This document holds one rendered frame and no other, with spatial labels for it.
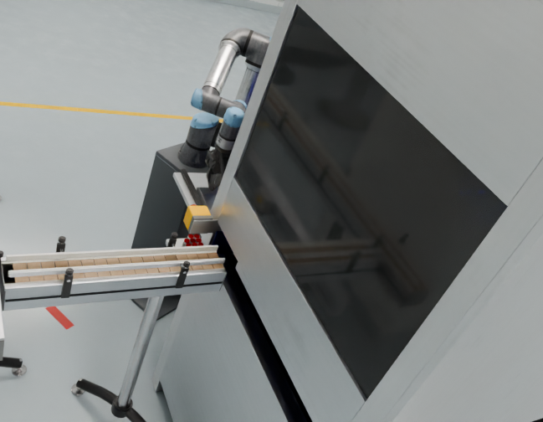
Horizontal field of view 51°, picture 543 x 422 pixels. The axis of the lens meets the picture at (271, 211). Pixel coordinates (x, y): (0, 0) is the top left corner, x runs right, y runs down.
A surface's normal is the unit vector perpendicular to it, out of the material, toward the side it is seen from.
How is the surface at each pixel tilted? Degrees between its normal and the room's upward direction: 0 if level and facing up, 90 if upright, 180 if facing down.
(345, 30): 90
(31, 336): 0
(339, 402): 90
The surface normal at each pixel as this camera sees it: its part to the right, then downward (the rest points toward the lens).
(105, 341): 0.32, -0.76
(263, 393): -0.86, 0.01
